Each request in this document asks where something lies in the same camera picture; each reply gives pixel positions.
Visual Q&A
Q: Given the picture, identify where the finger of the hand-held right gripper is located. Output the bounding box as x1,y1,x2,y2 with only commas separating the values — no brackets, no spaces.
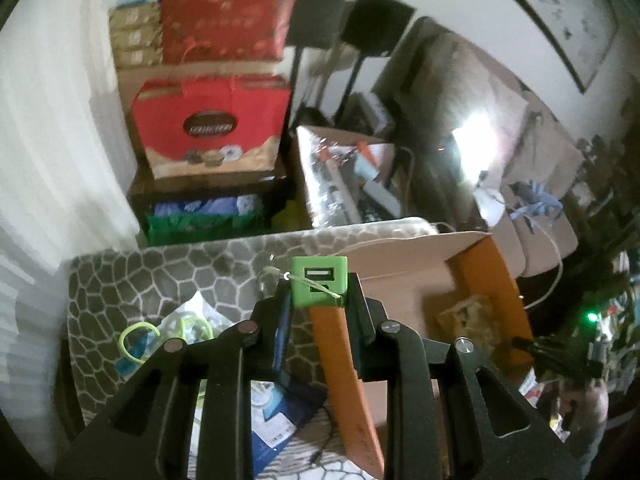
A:
512,335,606,382

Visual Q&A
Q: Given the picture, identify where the black music stand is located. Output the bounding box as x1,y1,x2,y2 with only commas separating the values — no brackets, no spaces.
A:
339,0,417,117
287,0,351,111

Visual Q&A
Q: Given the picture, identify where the grey cobble-pattern blanket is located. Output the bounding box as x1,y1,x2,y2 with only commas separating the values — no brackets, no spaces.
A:
62,217,441,480

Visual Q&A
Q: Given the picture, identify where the foil-lined cardboard box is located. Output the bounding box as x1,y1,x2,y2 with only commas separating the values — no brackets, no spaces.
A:
292,125,416,231

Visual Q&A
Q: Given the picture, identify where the blue packet with white label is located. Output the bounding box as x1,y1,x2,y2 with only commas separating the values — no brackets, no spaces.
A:
250,377,328,476

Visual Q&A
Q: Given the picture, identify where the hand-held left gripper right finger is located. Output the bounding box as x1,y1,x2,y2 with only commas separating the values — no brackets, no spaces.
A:
345,272,588,480

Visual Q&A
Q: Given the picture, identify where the golden plastic packet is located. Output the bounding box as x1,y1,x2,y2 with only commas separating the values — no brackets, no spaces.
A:
437,295,502,362

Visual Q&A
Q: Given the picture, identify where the light blue tube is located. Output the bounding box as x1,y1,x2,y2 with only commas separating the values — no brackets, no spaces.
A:
355,159,382,182

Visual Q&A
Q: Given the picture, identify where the upper red gift bag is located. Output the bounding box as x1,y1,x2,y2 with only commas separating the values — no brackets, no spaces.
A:
160,0,303,66

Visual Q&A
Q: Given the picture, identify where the white face mask packet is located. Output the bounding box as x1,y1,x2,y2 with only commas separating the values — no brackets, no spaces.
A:
150,289,227,346

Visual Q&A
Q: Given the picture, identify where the glossy dark screen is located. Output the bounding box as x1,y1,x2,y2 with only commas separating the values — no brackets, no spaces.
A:
372,17,531,221

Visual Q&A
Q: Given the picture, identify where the grey flat device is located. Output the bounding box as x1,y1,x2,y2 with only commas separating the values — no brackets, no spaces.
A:
362,182,402,212

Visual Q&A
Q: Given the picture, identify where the blue ribbon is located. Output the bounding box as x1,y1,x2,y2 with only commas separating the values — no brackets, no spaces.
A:
510,180,563,221

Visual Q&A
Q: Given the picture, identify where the framed ink painting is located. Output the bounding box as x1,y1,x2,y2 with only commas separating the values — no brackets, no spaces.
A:
475,0,622,93

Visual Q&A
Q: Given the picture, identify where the tan printed box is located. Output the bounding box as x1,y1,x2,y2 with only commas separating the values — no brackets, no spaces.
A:
111,26,163,48
109,6,162,28
114,46,164,68

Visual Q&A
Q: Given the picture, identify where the green bag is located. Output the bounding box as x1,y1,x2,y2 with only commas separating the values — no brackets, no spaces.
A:
145,210,266,247

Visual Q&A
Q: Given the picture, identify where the open brown cardboard box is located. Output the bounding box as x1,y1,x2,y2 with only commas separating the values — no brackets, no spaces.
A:
492,180,580,278

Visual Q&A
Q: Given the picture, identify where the thin black cable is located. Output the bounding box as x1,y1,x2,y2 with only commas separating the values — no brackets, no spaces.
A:
309,405,343,466

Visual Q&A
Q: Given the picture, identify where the red Collection gift bag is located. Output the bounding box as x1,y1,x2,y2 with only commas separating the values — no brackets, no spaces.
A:
131,76,293,181

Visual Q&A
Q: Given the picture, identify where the orange cardboard box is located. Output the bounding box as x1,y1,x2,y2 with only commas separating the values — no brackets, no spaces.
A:
307,230,535,480

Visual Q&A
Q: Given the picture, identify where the person's right forearm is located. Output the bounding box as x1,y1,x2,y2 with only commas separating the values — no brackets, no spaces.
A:
562,377,611,443

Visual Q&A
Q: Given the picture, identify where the blue printed fabric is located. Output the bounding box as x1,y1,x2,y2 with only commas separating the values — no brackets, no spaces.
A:
152,195,263,218

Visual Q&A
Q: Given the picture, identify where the dark wooden shelf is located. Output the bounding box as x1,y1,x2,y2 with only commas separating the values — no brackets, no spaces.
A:
127,165,301,247

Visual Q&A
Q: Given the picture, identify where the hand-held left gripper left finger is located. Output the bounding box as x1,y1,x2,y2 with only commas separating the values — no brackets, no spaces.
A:
52,280,296,480

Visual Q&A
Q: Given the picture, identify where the green cube USB charger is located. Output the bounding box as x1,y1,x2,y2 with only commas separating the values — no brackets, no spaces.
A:
290,256,349,308

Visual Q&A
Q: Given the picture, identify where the yellow-green cable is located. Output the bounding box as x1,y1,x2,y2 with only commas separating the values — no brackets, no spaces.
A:
119,310,217,377

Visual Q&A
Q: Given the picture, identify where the white cable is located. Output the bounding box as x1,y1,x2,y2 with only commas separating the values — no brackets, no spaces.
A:
435,219,565,311

